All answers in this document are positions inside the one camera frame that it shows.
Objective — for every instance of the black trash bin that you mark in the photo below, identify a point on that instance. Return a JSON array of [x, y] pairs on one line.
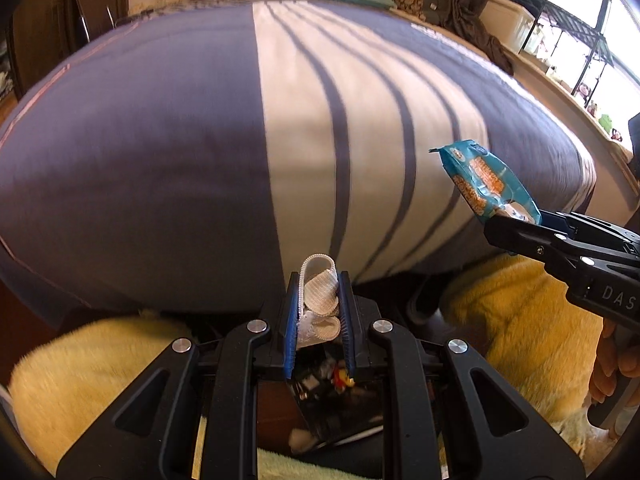
[[325, 410]]

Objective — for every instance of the white elastic bandage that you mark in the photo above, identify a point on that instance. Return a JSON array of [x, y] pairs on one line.
[[320, 300]]

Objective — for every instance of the metal frame chair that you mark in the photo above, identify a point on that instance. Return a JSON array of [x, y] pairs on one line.
[[87, 17]]

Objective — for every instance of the brown curtain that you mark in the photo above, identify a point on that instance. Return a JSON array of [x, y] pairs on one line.
[[465, 5]]

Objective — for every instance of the green toy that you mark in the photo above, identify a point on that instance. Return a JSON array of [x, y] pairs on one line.
[[607, 121]]

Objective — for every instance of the striped blue bed cover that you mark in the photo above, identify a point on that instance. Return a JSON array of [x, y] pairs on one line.
[[150, 150]]

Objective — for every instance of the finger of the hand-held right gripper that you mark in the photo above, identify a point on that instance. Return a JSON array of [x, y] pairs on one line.
[[590, 227], [530, 242]]

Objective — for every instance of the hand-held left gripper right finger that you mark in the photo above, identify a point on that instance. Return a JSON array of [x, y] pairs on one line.
[[346, 340]]

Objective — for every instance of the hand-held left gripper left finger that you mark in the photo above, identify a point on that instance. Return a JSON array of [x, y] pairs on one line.
[[287, 340]]

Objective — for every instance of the dark wooden wardrobe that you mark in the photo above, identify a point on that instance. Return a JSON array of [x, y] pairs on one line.
[[45, 15]]

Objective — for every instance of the blue snack packet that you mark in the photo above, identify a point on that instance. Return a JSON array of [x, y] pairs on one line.
[[485, 180]]

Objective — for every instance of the person's right hand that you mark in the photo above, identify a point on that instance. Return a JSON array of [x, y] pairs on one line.
[[602, 365]]

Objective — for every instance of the white storage box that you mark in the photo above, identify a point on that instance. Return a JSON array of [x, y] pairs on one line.
[[510, 20]]

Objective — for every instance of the black metal rack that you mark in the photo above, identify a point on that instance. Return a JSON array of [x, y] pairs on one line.
[[575, 42]]

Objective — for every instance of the yellow fluffy rug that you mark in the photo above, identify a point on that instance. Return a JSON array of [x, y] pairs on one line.
[[530, 320]]

